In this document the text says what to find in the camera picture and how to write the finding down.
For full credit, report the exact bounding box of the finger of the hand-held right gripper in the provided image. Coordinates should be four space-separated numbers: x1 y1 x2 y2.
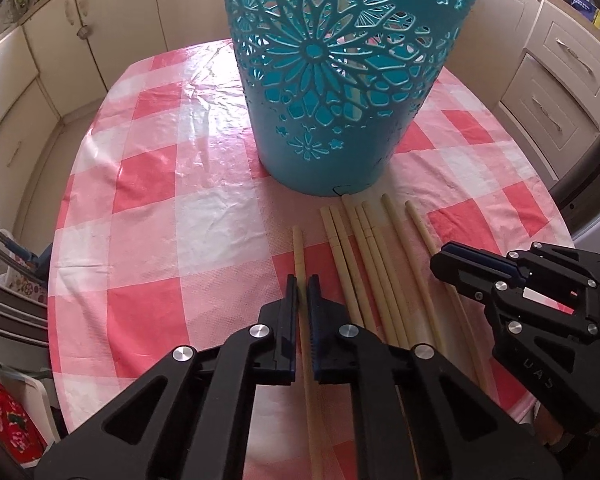
441 241 600 322
429 251 600 357

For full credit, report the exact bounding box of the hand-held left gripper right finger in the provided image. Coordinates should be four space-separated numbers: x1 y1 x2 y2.
305 275 564 480

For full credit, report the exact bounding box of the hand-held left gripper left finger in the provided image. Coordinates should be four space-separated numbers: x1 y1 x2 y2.
34 275 301 480

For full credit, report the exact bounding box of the pale bamboo chopstick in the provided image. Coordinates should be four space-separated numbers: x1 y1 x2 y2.
404 201 496 402
292 226 327 480

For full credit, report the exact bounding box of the bunch of wooden chopsticks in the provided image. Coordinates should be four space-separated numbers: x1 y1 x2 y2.
320 194 447 352

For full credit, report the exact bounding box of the teal cut-out plastic basket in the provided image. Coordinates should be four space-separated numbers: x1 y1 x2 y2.
215 0 493 199

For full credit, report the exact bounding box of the pink checked plastic tablecloth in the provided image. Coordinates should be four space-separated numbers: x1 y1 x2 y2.
47 37 576 480

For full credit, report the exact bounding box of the cream cabinet drawer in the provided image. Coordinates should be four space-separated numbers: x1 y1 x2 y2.
0 77 65 241
0 25 41 133
525 7 600 92
500 52 600 131

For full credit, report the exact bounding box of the cream cabinet door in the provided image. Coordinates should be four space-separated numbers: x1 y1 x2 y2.
22 0 106 117
460 0 546 106
72 0 231 92

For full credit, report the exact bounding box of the white plastic chair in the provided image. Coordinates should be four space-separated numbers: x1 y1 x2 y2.
27 375 63 443

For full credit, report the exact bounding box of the floral plastic bag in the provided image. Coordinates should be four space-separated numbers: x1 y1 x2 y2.
0 212 46 306

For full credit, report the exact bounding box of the red patterned cushion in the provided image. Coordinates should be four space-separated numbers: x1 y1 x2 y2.
0 376 48 461

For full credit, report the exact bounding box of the dark metal frame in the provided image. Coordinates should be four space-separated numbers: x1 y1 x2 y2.
0 210 50 348

